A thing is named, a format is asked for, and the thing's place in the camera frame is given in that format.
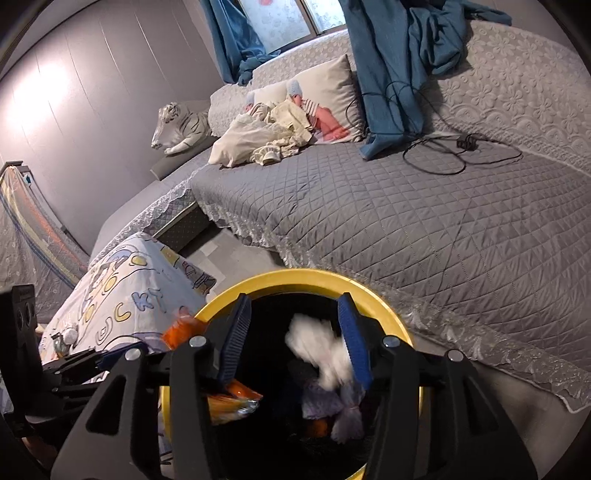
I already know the orange snack packet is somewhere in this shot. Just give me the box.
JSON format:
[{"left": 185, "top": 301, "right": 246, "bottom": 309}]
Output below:
[{"left": 161, "top": 308, "right": 263, "bottom": 426}]

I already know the white tissue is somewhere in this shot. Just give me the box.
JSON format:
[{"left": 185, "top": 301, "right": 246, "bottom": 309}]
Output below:
[{"left": 285, "top": 314, "right": 366, "bottom": 391}]

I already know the grey quilted sofa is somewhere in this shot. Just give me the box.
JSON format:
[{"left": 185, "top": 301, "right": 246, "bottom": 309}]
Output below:
[{"left": 88, "top": 21, "right": 591, "bottom": 414}]

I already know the grey bolster cushion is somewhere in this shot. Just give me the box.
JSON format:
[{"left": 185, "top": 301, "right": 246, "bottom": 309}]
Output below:
[{"left": 151, "top": 136, "right": 218, "bottom": 181}]

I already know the cartoon printed tablecloth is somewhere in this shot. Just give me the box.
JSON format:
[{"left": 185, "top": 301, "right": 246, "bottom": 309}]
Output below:
[{"left": 39, "top": 231, "right": 218, "bottom": 370}]

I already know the narrow blue curtain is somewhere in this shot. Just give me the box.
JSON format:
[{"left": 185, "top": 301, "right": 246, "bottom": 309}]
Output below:
[{"left": 199, "top": 0, "right": 282, "bottom": 86}]

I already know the frosted glass window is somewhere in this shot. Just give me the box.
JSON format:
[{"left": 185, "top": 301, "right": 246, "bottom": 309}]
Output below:
[{"left": 240, "top": 0, "right": 348, "bottom": 52}]

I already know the baby print pillow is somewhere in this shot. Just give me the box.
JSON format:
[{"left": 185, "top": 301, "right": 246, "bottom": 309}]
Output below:
[{"left": 245, "top": 54, "right": 366, "bottom": 145}]

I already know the wide blue curtain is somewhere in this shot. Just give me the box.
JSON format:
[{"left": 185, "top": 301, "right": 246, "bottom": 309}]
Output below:
[{"left": 339, "top": 0, "right": 513, "bottom": 161}]

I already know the black cable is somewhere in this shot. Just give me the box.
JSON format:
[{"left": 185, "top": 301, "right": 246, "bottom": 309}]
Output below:
[{"left": 344, "top": 80, "right": 525, "bottom": 177}]

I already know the cream crumpled cloth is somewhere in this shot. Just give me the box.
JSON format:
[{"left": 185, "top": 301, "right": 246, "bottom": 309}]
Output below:
[{"left": 208, "top": 100, "right": 315, "bottom": 168}]

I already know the lilac plastic bag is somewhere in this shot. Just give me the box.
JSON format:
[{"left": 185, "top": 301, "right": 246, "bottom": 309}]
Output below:
[{"left": 302, "top": 378, "right": 366, "bottom": 442}]

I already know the black bin with yellow rim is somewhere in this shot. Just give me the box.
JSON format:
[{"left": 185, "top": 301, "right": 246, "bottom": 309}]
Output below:
[{"left": 159, "top": 269, "right": 426, "bottom": 480}]

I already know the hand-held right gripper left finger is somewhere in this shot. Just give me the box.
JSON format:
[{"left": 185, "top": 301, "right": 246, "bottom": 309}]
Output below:
[{"left": 50, "top": 293, "right": 253, "bottom": 480}]

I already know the white tiger plush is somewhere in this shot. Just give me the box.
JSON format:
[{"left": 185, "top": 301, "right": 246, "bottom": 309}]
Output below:
[{"left": 151, "top": 102, "right": 216, "bottom": 156}]

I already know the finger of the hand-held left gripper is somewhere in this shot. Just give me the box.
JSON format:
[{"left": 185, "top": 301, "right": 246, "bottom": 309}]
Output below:
[
  {"left": 41, "top": 342, "right": 154, "bottom": 371},
  {"left": 48, "top": 369, "right": 112, "bottom": 396}
]

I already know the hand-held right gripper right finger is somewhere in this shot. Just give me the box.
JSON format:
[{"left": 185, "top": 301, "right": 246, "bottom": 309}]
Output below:
[{"left": 336, "top": 294, "right": 539, "bottom": 480}]

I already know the small white round object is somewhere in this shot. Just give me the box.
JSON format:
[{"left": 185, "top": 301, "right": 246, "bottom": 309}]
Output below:
[{"left": 50, "top": 327, "right": 80, "bottom": 357}]

